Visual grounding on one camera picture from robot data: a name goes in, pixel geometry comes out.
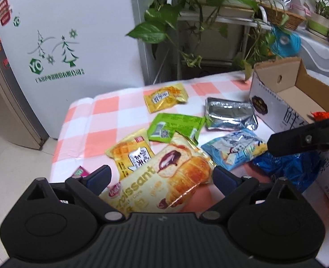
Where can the white side table cloth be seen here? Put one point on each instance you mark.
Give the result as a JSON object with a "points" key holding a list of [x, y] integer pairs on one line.
{"points": [[318, 55]]}

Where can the silver foil snack packet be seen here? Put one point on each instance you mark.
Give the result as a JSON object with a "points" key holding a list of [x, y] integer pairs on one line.
{"points": [[228, 114]]}

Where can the small yellow waffle packet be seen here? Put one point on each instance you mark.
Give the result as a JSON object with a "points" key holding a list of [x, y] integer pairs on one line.
{"points": [[164, 97]]}

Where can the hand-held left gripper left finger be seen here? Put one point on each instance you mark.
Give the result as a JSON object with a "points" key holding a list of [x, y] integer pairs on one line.
{"points": [[98, 178]]}

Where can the blue round plastic object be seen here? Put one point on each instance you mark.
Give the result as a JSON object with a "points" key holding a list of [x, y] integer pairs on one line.
{"points": [[288, 43]]}

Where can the orange snack packet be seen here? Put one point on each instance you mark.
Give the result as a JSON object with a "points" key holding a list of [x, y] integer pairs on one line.
{"points": [[322, 115]]}

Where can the white and grey refrigerator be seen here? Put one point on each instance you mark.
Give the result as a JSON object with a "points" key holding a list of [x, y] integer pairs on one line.
{"points": [[83, 19]]}

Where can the red fridge magnet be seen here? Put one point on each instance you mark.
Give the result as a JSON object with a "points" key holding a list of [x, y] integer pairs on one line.
{"points": [[5, 62]]}

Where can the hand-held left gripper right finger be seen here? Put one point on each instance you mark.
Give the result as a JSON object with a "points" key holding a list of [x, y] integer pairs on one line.
{"points": [[223, 179]]}

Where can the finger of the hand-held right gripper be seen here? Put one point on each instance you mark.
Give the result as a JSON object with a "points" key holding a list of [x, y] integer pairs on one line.
{"points": [[307, 139]]}

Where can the white metal plant stand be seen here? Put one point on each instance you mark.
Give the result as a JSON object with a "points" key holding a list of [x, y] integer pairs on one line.
{"points": [[198, 17]]}

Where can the wicker basket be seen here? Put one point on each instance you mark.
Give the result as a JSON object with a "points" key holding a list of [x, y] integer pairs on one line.
{"points": [[281, 16]]}

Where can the dark blue snack packet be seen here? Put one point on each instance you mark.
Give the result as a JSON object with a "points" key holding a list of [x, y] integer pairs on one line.
{"points": [[287, 170]]}

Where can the croissant snack packet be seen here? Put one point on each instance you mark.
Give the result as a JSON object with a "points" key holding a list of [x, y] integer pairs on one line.
{"points": [[153, 178]]}

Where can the small pink snack packet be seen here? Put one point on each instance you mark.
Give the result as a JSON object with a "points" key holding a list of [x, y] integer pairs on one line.
{"points": [[79, 172]]}

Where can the light blue snack packet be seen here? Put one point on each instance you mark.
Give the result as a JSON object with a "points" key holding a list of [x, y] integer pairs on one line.
{"points": [[231, 148]]}

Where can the cardboard box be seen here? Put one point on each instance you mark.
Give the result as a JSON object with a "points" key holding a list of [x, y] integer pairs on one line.
{"points": [[267, 103]]}

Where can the orange checked tablecloth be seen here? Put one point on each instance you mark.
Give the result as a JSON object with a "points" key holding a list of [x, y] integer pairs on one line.
{"points": [[111, 111]]}

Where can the green pothos plant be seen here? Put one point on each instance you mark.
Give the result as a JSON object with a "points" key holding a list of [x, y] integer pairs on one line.
{"points": [[164, 14]]}

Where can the green snack packet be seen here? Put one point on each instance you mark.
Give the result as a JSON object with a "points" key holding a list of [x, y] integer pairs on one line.
{"points": [[178, 124]]}

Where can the large yellow waffle packet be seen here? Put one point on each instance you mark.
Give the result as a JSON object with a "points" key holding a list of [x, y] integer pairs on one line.
{"points": [[125, 150]]}

